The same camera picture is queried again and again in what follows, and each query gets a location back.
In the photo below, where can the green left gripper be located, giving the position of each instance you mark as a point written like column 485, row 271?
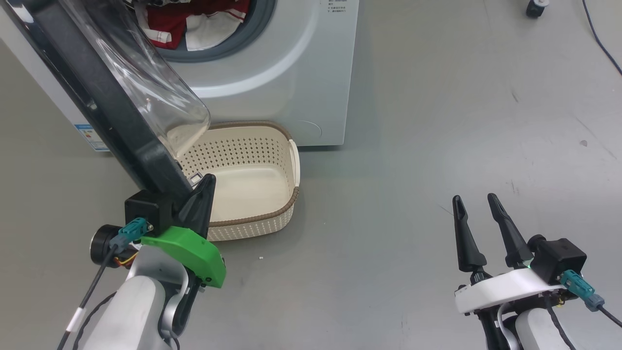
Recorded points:
column 194, row 250

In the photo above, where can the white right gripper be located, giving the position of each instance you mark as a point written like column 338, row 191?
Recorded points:
column 505, row 289

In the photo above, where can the dark washing machine glass door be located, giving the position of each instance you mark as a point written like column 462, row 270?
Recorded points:
column 112, row 112

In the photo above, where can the red garment white trim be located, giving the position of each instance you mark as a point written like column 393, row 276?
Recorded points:
column 165, row 19

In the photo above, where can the cream perforated laundry basket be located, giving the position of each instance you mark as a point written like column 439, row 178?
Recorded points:
column 252, row 189

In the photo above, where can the white washing machine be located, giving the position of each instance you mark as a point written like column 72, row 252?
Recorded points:
column 301, row 73

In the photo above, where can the blue white energy label sticker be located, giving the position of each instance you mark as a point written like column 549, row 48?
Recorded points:
column 92, row 138

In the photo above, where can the black caster wheel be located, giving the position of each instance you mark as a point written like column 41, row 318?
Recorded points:
column 536, row 8

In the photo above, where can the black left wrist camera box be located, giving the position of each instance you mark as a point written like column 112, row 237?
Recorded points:
column 146, row 209

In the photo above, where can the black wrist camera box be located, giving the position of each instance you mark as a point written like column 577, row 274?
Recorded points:
column 559, row 257
column 146, row 209

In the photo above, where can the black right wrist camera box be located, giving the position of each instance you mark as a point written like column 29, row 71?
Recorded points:
column 559, row 257

